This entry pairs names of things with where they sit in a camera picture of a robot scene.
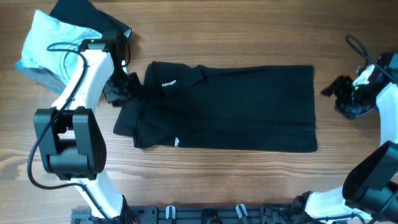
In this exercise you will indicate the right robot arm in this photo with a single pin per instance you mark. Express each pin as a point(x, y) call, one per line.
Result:
point(368, 192)

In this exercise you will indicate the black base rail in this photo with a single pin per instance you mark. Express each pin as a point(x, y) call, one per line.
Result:
point(264, 214)

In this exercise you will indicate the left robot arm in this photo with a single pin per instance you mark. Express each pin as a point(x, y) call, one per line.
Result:
point(70, 150)

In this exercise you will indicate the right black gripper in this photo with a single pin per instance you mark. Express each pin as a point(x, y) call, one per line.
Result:
point(336, 89)

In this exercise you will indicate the black polo shirt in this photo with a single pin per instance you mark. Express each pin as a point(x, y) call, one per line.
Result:
point(266, 108)

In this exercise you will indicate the light blue folded t-shirt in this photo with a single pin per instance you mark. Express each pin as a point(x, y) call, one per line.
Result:
point(46, 30)

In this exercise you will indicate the grey folded garment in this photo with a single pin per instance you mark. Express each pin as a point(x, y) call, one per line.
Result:
point(43, 77)

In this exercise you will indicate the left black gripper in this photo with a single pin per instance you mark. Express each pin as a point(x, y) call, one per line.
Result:
point(136, 92)

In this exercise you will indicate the black folded garment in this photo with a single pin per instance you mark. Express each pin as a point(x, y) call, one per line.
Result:
point(83, 13)

